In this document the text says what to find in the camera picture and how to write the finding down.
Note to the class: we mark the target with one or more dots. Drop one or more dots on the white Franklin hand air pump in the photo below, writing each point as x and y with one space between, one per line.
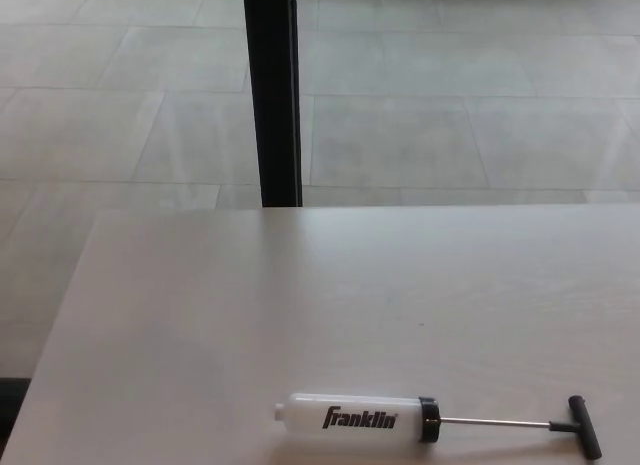
310 410

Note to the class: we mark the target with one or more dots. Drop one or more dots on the black vertical frame post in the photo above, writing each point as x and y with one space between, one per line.
274 95

